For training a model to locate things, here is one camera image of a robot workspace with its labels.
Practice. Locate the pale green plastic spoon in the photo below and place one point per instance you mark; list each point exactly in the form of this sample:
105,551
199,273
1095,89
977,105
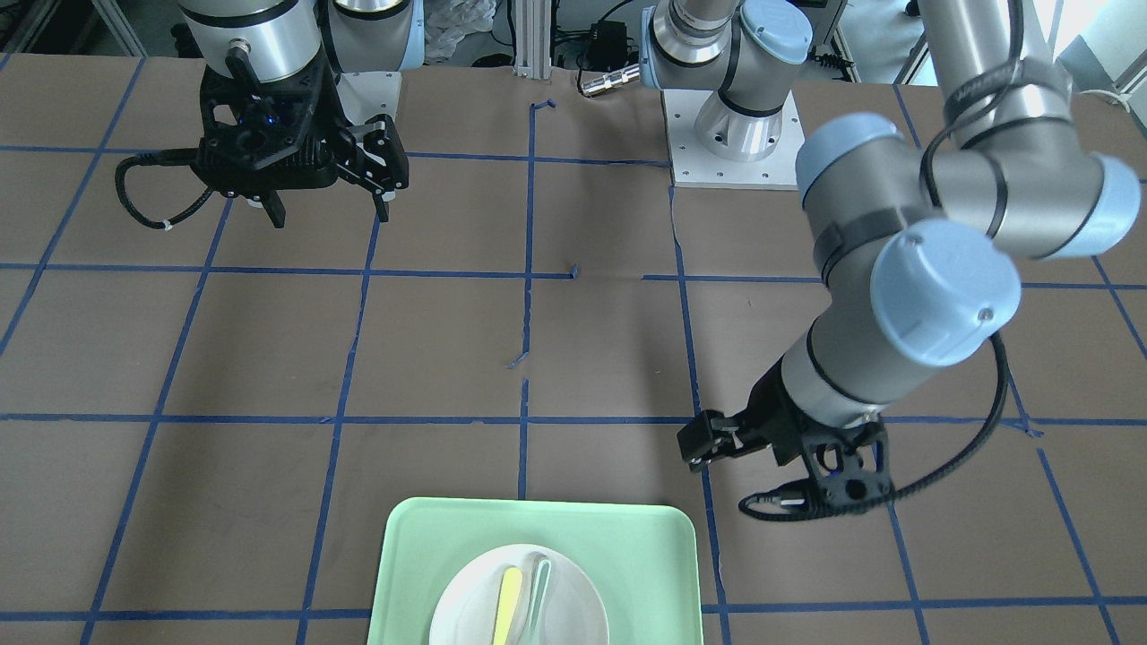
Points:
531,631

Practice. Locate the green plastic tray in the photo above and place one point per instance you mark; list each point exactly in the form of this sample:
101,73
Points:
642,559

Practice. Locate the yellow plastic fork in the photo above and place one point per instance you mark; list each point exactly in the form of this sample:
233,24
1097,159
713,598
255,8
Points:
507,605

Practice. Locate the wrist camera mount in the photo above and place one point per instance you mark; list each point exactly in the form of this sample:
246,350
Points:
841,480
311,167

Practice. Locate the aluminium frame post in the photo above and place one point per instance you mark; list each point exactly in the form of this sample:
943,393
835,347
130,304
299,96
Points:
533,26

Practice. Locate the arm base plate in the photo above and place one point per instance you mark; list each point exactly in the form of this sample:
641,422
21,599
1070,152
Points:
368,94
711,146

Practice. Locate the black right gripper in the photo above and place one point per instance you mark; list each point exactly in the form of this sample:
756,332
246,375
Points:
341,131

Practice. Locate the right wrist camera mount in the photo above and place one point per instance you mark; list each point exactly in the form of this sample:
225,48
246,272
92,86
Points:
311,167

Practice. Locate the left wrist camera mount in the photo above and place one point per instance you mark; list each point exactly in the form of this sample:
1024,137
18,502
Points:
841,480

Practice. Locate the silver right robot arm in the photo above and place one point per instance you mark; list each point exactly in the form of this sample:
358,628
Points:
264,41

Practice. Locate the cream round plate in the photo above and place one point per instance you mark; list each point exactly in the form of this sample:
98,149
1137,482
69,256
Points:
574,612

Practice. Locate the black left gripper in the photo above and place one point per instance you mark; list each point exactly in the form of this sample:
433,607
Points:
768,417

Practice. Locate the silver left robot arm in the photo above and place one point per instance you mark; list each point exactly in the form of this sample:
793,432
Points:
917,247

